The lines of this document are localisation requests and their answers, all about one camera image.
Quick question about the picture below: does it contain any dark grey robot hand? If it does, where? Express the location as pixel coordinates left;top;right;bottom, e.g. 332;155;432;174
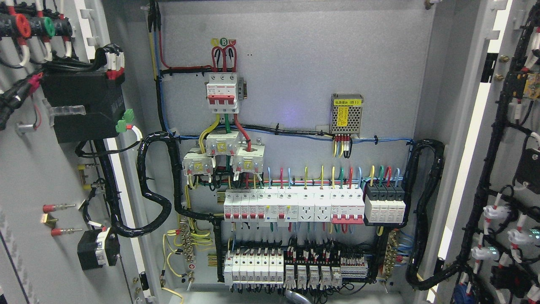
285;289;312;304

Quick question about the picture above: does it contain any grey cabinet door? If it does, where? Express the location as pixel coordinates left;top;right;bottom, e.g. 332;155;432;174
426;0;540;304
1;0;170;304

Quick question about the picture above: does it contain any lower relay terminal row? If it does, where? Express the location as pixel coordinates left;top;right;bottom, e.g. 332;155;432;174
222;239;372;293

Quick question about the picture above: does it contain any white socket breaker row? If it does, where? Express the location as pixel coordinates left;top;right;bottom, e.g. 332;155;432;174
223;186;365;227

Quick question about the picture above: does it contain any brass ground bus bar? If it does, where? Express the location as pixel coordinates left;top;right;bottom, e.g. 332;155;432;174
383;229;399;276

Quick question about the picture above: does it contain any black surge protector module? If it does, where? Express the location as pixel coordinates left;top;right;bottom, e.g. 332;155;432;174
364;183;406;225

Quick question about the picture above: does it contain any white current transformer cluster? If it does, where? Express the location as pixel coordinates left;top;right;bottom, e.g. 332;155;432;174
182;131;265;178

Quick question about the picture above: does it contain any metal mesh power supply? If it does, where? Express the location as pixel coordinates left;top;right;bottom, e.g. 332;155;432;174
329;94;363;135

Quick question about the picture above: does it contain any red three pole main breaker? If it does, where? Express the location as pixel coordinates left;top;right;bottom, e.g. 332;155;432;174
206;73;247;115

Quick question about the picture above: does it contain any black digital power meter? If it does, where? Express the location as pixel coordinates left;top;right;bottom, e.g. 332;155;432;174
42;69;126;144

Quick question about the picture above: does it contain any black right wire loom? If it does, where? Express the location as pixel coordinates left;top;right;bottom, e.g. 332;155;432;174
403;139;446;291

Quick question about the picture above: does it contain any black wire loom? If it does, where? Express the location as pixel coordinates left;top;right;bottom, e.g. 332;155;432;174
403;139;446;291
94;131;224;238

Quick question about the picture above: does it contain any white rotary selector switch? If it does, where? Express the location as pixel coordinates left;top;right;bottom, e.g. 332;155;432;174
77;228;120;271

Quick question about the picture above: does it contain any black left wire loom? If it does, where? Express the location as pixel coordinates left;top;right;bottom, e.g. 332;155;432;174
94;131;224;238

